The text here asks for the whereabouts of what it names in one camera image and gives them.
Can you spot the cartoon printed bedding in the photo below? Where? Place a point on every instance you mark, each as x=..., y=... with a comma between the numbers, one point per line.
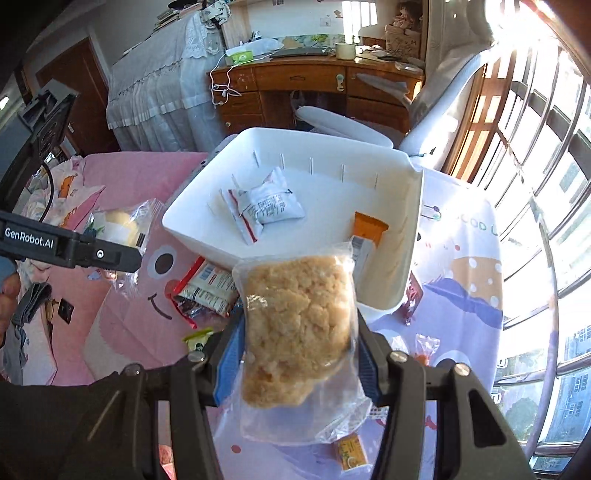
x=69, y=189

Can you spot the green yellow snack packet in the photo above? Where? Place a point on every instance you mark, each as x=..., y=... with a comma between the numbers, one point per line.
x=198, y=339

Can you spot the clear yellow cake packet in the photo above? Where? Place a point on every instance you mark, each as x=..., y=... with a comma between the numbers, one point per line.
x=120, y=224

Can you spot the white mug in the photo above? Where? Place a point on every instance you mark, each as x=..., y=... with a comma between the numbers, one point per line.
x=345, y=50

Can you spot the white lace cloth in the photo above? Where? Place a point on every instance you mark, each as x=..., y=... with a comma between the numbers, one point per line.
x=157, y=92

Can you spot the person's left hand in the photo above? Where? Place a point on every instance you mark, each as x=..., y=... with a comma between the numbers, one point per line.
x=8, y=295

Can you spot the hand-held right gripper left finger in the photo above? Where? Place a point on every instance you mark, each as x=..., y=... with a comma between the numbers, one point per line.
x=229, y=367

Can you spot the wooden door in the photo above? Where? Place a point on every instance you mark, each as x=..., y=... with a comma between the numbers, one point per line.
x=83, y=92

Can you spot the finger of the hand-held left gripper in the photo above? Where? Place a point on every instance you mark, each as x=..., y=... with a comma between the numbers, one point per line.
x=115, y=258

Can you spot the metal window grille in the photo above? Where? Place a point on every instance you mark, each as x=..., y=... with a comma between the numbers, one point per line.
x=549, y=258

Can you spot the white red-edged snack packet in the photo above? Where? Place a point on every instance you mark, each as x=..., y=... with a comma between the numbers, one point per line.
x=210, y=286

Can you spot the clear puffed rice snack bag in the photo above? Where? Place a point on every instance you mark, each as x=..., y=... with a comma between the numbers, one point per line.
x=295, y=323

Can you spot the white red-striped snack packet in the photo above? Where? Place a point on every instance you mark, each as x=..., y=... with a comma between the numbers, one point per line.
x=240, y=217

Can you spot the white pillow snack packet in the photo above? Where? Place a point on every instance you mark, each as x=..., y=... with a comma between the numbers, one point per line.
x=272, y=201

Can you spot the dark red snack packet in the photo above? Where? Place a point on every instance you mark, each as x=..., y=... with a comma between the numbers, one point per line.
x=411, y=300

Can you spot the white plastic bin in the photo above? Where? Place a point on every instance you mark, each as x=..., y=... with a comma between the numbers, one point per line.
x=323, y=194

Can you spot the wooden desk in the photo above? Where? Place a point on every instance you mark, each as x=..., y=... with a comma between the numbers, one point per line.
x=295, y=76

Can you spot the white office chair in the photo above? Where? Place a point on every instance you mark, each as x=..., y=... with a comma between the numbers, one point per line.
x=434, y=120

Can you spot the pink blanket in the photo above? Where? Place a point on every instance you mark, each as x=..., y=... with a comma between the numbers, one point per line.
x=138, y=175

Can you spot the black square tag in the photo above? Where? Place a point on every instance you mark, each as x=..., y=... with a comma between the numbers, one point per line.
x=64, y=310

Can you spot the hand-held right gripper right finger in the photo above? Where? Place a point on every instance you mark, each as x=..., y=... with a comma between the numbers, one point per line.
x=368, y=369

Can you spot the yellow orange snack packet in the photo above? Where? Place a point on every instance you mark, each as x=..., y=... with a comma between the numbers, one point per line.
x=351, y=454

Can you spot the white printed snack packet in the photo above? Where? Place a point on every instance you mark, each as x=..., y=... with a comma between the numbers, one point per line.
x=361, y=256

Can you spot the clear wrapped candy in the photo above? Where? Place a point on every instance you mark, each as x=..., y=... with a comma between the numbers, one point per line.
x=425, y=348

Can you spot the green tissue pack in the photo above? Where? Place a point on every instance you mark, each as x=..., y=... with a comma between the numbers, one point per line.
x=239, y=56

